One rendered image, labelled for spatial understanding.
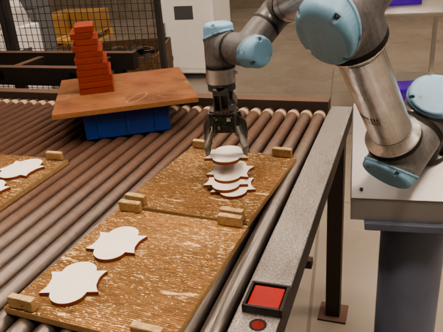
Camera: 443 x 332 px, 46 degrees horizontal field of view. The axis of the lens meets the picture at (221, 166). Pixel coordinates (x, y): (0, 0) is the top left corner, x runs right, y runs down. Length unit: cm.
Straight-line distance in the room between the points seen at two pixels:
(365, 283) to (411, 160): 153
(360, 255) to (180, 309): 192
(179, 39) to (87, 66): 431
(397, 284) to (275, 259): 50
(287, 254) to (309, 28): 50
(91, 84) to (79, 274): 105
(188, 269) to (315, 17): 55
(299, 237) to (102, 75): 110
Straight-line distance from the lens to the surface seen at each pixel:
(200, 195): 136
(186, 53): 629
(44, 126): 218
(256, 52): 120
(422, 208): 137
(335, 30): 85
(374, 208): 136
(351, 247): 288
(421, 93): 121
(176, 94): 190
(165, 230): 123
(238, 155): 141
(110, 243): 120
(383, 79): 98
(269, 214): 129
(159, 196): 138
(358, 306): 249
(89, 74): 202
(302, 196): 138
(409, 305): 157
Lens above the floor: 155
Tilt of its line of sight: 24 degrees down
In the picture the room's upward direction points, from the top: 4 degrees counter-clockwise
